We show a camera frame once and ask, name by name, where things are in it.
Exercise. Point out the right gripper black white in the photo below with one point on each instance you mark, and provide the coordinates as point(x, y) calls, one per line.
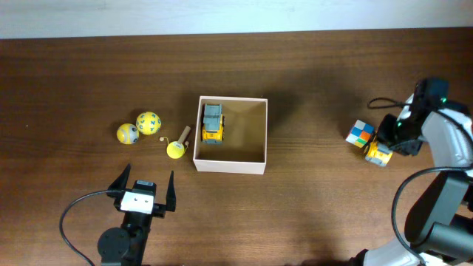
point(386, 131)

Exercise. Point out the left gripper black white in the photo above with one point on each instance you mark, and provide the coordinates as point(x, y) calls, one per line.
point(160, 209)

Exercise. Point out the yellow grey mixer truck toy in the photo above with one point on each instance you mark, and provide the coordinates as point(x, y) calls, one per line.
point(377, 153)

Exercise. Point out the yellow grey dump truck toy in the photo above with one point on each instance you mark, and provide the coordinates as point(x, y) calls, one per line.
point(213, 121)

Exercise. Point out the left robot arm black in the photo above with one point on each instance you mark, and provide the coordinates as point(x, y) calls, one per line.
point(126, 244)

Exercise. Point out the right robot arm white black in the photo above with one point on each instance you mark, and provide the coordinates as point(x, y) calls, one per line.
point(434, 234)

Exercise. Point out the colourful puzzle cube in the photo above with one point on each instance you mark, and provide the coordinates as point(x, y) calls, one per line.
point(360, 134)

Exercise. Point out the yellow wooden rattle drum toy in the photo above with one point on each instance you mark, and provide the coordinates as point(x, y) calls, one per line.
point(176, 149)

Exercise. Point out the yellow and grey ball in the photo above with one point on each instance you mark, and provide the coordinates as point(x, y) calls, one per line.
point(127, 134)

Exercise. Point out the yellow ball with blue letters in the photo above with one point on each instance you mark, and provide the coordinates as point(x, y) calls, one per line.
point(148, 123)

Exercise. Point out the white cardboard box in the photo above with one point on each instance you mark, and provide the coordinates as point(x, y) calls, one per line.
point(245, 137)

